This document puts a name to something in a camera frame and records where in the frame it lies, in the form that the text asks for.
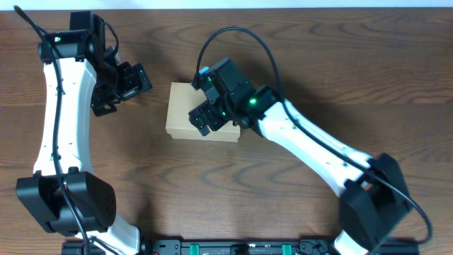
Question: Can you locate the brown cardboard box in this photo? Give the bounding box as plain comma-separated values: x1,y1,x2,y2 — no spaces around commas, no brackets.
166,82,241,142

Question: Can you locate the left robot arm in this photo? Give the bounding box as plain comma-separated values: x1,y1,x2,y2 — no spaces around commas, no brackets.
16,11,151,254

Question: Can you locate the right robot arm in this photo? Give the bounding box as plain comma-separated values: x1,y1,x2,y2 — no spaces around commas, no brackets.
189,58,411,254

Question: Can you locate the right black cable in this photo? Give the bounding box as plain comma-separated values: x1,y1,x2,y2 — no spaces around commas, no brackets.
192,26,433,254

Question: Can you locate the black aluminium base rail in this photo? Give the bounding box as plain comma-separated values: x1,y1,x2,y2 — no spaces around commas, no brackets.
60,239,337,255

